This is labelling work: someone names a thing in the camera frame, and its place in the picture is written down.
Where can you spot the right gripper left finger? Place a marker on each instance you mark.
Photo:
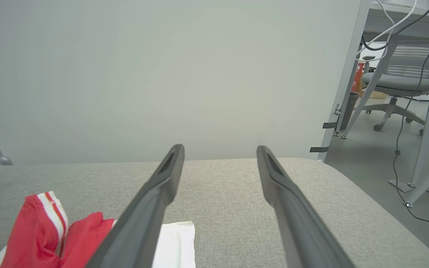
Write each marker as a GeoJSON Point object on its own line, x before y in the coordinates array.
{"type": "Point", "coordinates": [143, 223]}

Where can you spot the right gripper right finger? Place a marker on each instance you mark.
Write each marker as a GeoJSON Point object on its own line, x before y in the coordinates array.
{"type": "Point", "coordinates": [296, 223]}

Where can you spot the red and white T-shirt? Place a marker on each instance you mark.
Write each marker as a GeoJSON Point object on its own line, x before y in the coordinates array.
{"type": "Point", "coordinates": [35, 230]}

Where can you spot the grey floor tape patch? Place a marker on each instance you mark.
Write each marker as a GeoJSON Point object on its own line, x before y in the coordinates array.
{"type": "Point", "coordinates": [400, 185]}

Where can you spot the black waste bin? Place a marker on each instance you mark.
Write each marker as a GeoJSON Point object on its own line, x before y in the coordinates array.
{"type": "Point", "coordinates": [350, 109]}

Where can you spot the white partition screen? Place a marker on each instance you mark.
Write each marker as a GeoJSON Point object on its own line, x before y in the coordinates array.
{"type": "Point", "coordinates": [162, 74]}

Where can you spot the brown cardboard box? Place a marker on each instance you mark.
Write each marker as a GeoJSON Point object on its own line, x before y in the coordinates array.
{"type": "Point", "coordinates": [378, 95]}

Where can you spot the red orange box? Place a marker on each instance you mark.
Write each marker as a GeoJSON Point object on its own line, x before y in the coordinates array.
{"type": "Point", "coordinates": [358, 76]}

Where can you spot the grey office chair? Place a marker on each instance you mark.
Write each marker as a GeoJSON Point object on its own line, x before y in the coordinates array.
{"type": "Point", "coordinates": [397, 83]}

